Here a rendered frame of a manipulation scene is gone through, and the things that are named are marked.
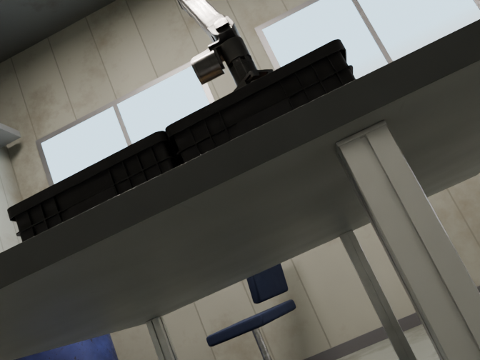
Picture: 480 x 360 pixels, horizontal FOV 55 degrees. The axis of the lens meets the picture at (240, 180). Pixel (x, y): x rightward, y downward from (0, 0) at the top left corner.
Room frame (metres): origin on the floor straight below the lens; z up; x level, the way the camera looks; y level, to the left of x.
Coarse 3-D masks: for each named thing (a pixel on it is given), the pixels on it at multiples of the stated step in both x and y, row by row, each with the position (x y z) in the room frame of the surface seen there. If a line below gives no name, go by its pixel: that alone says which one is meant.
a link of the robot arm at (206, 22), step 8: (184, 0) 1.08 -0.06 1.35; (192, 0) 1.06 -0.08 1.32; (200, 0) 1.05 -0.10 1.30; (184, 8) 1.11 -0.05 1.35; (192, 8) 1.04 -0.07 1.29; (200, 8) 1.03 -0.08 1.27; (208, 8) 1.01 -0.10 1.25; (192, 16) 1.07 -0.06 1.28; (200, 16) 1.01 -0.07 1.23; (208, 16) 0.99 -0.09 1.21; (216, 16) 0.97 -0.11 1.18; (224, 16) 0.95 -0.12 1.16; (200, 24) 1.02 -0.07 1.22; (208, 24) 0.96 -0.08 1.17; (232, 24) 0.92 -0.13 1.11; (208, 32) 0.98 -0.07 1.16; (216, 40) 0.93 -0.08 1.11
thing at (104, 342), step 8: (104, 336) 2.83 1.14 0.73; (72, 344) 2.63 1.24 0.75; (80, 344) 2.66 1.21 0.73; (88, 344) 2.70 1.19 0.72; (96, 344) 2.74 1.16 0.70; (104, 344) 2.81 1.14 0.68; (112, 344) 2.92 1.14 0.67; (48, 352) 2.58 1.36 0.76; (56, 352) 2.59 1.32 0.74; (64, 352) 2.61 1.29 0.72; (72, 352) 2.63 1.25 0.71; (80, 352) 2.65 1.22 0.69; (88, 352) 2.69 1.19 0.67; (96, 352) 2.73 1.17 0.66; (104, 352) 2.78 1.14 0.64; (112, 352) 2.87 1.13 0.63
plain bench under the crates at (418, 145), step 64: (448, 64) 0.44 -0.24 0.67; (256, 128) 0.47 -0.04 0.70; (320, 128) 0.46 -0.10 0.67; (384, 128) 0.50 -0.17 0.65; (448, 128) 0.71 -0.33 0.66; (128, 192) 0.48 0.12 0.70; (192, 192) 0.48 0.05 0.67; (256, 192) 0.58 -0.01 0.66; (320, 192) 0.78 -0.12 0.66; (384, 192) 0.50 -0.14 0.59; (0, 256) 0.50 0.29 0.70; (64, 256) 0.50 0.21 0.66; (128, 256) 0.63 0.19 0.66; (192, 256) 0.86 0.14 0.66; (256, 256) 1.37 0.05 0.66; (448, 256) 0.50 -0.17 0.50; (0, 320) 0.68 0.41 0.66; (64, 320) 0.96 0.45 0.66; (128, 320) 1.60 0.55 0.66; (384, 320) 1.94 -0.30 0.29; (448, 320) 0.51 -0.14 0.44
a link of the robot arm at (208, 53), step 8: (216, 24) 0.91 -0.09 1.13; (224, 24) 0.90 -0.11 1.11; (216, 32) 0.91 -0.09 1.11; (224, 32) 0.90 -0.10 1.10; (232, 32) 0.91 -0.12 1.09; (224, 40) 0.92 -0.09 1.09; (200, 56) 0.91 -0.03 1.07; (208, 56) 0.90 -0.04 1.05; (192, 64) 0.90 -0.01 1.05; (200, 64) 0.90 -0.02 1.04; (208, 64) 0.90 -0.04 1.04; (216, 64) 0.90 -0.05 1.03; (200, 72) 0.90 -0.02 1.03; (208, 72) 0.91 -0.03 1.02; (216, 72) 0.91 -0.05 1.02; (200, 80) 0.91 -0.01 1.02; (208, 80) 0.92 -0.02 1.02
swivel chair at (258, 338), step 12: (252, 276) 2.84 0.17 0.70; (264, 276) 2.95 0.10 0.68; (276, 276) 3.09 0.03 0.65; (252, 288) 2.85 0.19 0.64; (264, 288) 2.92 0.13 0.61; (276, 288) 3.05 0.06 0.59; (264, 300) 2.90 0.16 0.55; (288, 300) 3.05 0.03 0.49; (264, 312) 2.74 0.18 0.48; (276, 312) 2.83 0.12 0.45; (288, 312) 2.97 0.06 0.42; (240, 324) 2.75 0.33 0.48; (252, 324) 2.71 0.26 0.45; (264, 324) 2.70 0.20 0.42; (216, 336) 2.84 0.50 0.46; (228, 336) 2.80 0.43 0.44; (264, 348) 2.96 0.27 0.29
